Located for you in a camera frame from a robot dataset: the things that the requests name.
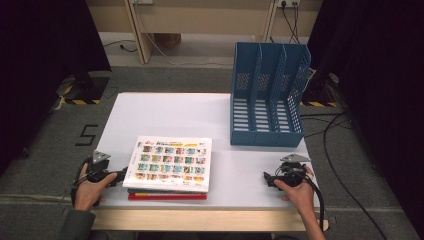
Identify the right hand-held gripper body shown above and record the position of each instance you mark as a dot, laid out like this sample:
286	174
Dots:
290	171

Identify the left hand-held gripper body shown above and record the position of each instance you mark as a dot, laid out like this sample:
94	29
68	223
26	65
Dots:
100	156

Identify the teal book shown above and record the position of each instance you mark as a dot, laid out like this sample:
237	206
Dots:
133	190

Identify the blue file rack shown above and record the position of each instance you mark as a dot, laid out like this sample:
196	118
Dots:
266	136

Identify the white picture book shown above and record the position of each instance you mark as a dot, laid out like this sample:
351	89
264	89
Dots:
170	163

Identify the red book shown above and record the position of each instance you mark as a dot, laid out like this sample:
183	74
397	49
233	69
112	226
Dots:
166	197

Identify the person's right hand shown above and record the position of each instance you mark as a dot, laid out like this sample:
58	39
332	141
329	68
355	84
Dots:
300	195

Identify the person's left hand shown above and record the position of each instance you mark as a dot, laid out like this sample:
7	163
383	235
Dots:
88	193

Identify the black stand base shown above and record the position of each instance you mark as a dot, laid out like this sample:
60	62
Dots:
88	88

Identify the black curtain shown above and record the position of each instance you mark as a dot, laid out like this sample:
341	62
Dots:
40	66
383	83

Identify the cardboard box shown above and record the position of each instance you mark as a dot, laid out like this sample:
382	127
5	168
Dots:
168	40

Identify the white wall socket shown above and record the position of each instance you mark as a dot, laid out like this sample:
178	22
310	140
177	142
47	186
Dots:
288	3

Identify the beige desk frame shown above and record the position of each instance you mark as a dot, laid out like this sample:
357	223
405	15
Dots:
200	16

